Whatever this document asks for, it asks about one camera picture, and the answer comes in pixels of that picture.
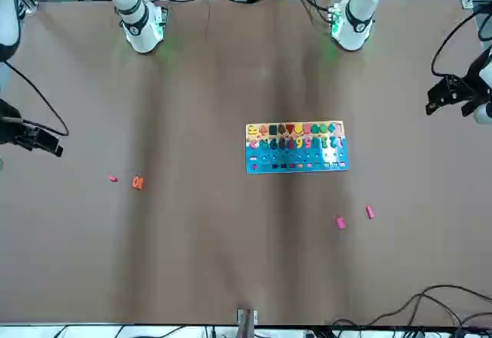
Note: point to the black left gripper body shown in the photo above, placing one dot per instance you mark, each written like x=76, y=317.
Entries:
x=471, y=92

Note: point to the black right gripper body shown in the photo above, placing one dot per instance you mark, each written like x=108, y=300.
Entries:
x=9, y=123

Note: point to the orange number ten piece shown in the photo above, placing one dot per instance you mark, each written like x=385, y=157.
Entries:
x=137, y=183

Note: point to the pink rectangular block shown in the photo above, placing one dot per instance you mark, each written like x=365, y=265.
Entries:
x=370, y=212
x=340, y=223

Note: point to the blue wooden toy board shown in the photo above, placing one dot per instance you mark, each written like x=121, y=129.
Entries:
x=296, y=157

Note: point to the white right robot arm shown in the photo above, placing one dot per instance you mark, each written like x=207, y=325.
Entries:
x=140, y=27

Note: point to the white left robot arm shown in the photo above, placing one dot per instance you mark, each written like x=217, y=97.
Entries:
x=355, y=23

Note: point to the aluminium camera post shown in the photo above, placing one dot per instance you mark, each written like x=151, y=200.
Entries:
x=246, y=322

